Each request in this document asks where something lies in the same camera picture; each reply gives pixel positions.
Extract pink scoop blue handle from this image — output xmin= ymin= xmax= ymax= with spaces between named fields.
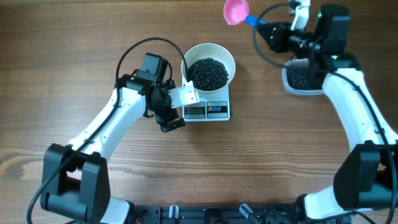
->
xmin=223 ymin=0 xmax=257 ymax=27

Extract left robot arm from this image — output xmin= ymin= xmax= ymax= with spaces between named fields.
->
xmin=35 ymin=53 xmax=198 ymax=223

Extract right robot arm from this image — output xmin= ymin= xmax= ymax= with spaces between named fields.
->
xmin=252 ymin=1 xmax=397 ymax=223

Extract white digital kitchen scale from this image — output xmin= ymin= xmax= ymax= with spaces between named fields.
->
xmin=182 ymin=86 xmax=231 ymax=122

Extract black beans in bowl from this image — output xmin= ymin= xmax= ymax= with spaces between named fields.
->
xmin=187 ymin=58 xmax=229 ymax=91

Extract white bowl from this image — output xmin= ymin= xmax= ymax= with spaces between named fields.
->
xmin=181 ymin=43 xmax=236 ymax=94

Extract clear plastic container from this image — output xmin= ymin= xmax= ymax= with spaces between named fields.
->
xmin=282 ymin=58 xmax=324 ymax=96

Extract right black cable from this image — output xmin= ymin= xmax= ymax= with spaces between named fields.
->
xmin=252 ymin=2 xmax=398 ymax=224

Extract black cable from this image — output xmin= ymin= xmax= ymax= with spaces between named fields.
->
xmin=252 ymin=2 xmax=398 ymax=224
xmin=26 ymin=37 xmax=190 ymax=224

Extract left black cable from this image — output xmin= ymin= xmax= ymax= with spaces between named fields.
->
xmin=26 ymin=37 xmax=190 ymax=224

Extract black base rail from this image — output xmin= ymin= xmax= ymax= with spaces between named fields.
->
xmin=125 ymin=203 xmax=351 ymax=224

